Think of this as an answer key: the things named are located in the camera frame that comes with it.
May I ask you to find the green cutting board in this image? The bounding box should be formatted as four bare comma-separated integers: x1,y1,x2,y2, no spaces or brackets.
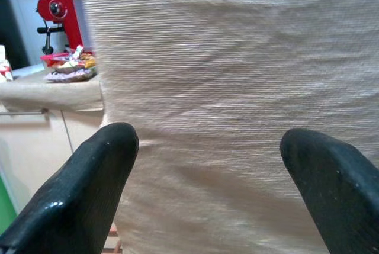
0,173,17,234

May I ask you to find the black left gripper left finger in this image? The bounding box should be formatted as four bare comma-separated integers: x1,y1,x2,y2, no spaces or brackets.
0,121,140,254

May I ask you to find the metal cabinet handle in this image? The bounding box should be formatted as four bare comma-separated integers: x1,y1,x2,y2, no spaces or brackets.
0,108,50,117

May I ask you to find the red coffee machine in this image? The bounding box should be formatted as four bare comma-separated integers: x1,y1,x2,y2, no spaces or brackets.
36,0,85,55

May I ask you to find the pink lid plastic container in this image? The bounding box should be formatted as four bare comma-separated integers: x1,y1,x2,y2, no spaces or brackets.
40,53,72,68

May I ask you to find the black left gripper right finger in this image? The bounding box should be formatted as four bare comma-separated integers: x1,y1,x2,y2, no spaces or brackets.
279,128,379,254

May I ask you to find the white red carton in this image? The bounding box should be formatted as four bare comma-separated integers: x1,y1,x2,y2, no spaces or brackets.
0,45,14,83

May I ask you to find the beige kitchen cabinet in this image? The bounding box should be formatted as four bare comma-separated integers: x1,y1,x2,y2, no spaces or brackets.
0,64,105,207

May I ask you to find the tall black appliance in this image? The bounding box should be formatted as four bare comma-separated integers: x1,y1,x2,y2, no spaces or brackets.
0,0,29,68

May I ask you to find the white red snack packet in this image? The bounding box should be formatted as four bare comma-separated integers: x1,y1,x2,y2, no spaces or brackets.
63,44,86,70

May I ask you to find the large woven cloth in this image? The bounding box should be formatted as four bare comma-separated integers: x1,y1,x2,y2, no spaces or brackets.
75,0,379,254

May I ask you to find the wooden slatted rack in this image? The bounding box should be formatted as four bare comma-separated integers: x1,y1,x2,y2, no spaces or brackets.
102,221,124,254

